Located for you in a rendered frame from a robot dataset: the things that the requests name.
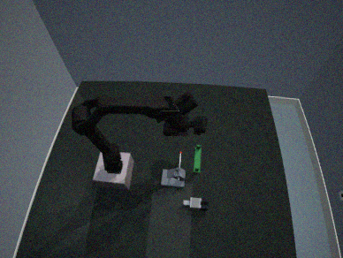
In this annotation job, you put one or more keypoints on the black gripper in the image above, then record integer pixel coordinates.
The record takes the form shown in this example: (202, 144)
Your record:
(180, 129)

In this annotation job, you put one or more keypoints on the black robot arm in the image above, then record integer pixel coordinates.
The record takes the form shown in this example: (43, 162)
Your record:
(152, 106)

